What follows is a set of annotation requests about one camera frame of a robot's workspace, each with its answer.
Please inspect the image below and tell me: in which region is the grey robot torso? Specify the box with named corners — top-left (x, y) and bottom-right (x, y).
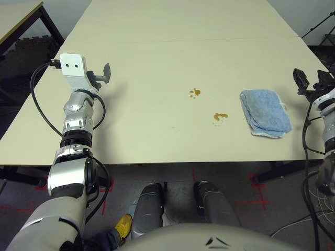
top-left (115, 222), bottom-right (315, 251)

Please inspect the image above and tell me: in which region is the blue trouser leg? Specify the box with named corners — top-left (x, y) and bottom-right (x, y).
top-left (82, 226), bottom-right (124, 251)

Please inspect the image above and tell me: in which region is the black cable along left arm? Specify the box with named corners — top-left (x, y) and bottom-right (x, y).
top-left (85, 156), bottom-right (111, 230)

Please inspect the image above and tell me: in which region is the blue terry rag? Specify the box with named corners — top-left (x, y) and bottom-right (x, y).
top-left (239, 89), bottom-right (293, 139)

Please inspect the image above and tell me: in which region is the black left gripper cable loop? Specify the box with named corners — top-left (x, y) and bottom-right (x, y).
top-left (85, 90), bottom-right (106, 131)

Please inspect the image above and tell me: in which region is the long black right arm cable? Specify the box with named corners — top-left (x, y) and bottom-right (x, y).
top-left (300, 101), bottom-right (328, 251)

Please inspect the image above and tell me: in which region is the brown spill with streak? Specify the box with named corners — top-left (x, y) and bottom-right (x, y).
top-left (188, 88), bottom-right (215, 101)

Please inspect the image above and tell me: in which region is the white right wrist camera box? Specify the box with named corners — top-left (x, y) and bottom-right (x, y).
top-left (311, 88), bottom-right (335, 110)

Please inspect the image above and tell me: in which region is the black foam floor mat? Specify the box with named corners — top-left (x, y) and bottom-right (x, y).
top-left (306, 44), bottom-right (335, 72)
top-left (0, 35), bottom-right (63, 139)

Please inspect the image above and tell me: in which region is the grey robot leg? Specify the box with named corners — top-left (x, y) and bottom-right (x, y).
top-left (193, 180), bottom-right (242, 229)
top-left (129, 181), bottom-right (166, 241)

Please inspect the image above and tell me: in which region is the grey right robot leg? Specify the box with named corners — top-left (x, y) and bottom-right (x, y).
top-left (193, 180), bottom-right (242, 229)

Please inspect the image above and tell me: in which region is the white floor cable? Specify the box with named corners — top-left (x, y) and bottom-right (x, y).
top-left (269, 182), bottom-right (335, 237)

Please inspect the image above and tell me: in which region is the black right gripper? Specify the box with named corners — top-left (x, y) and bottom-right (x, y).
top-left (293, 67), bottom-right (335, 99)

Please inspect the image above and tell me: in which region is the black left camera cable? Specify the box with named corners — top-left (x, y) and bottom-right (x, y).
top-left (29, 59), bottom-right (64, 137)

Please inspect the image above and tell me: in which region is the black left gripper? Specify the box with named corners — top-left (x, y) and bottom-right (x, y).
top-left (86, 62), bottom-right (113, 91)

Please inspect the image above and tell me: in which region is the brown spill with droplets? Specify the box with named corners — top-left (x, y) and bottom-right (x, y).
top-left (211, 112), bottom-right (229, 127)

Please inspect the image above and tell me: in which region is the yellow shoe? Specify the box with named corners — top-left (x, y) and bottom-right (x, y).
top-left (114, 213), bottom-right (133, 240)

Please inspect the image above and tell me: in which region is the grey left robot leg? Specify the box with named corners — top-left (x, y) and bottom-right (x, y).
top-left (129, 181), bottom-right (166, 241)

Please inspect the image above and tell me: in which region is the beige side table black frame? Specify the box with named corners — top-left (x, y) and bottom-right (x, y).
top-left (0, 0), bottom-right (65, 60)

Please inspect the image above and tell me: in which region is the black tripod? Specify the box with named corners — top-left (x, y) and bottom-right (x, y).
top-left (300, 8), bottom-right (335, 48)

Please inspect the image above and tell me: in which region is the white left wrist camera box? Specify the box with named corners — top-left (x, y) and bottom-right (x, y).
top-left (59, 53), bottom-right (102, 94)

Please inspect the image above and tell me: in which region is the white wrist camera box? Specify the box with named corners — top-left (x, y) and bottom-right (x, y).
top-left (311, 88), bottom-right (335, 110)
top-left (59, 53), bottom-right (102, 94)

